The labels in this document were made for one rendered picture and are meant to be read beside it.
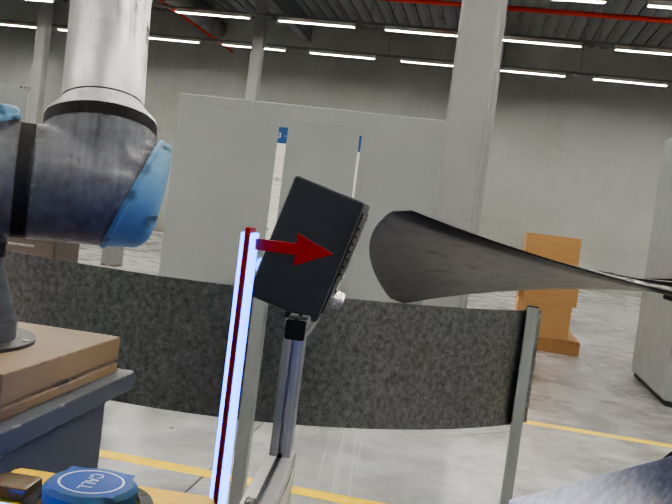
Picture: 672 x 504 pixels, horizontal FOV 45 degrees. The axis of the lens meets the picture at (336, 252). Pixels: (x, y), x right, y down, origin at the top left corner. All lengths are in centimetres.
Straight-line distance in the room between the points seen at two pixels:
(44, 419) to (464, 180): 433
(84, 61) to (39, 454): 39
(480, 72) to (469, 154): 50
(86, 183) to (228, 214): 620
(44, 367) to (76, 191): 17
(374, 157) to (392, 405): 437
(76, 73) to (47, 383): 31
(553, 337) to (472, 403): 613
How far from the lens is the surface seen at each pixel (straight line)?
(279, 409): 114
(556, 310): 881
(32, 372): 78
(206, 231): 707
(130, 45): 90
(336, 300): 120
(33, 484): 39
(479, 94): 501
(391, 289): 68
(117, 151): 83
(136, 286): 250
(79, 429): 88
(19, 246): 741
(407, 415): 260
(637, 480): 62
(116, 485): 37
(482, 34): 508
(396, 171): 672
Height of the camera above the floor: 121
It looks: 3 degrees down
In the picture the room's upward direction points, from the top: 7 degrees clockwise
